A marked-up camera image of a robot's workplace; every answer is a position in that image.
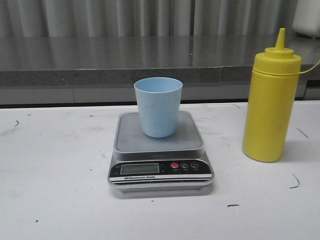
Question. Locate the light blue plastic cup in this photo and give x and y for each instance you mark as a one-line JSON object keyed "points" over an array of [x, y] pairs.
{"points": [[158, 100]]}

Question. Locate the yellow squeeze bottle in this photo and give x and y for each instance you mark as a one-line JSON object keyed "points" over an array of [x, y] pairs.
{"points": [[273, 86]]}

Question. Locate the white appliance on counter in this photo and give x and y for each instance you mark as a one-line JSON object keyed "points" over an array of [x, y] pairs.
{"points": [[306, 20]]}

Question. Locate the grey stone counter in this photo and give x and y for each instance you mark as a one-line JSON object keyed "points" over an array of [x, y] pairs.
{"points": [[74, 71]]}

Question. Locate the silver electronic kitchen scale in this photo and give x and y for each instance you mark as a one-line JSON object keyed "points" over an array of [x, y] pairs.
{"points": [[143, 163]]}

